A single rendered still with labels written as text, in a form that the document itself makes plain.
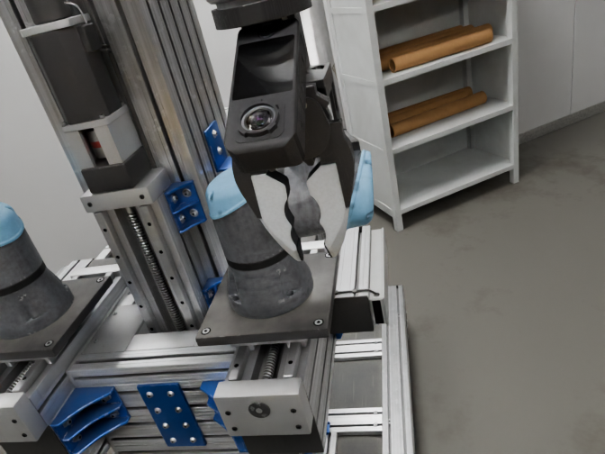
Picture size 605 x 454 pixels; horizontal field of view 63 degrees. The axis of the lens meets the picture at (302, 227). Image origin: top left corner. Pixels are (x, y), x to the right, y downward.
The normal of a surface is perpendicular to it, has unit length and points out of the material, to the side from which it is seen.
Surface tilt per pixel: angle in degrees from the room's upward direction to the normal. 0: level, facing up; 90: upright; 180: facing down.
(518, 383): 0
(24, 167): 90
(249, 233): 92
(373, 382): 0
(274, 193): 90
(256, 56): 29
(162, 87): 90
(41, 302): 72
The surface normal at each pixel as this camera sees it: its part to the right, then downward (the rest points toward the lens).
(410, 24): 0.36, 0.38
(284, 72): -0.24, -0.51
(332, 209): -0.14, 0.50
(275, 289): 0.24, 0.12
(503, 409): -0.21, -0.85
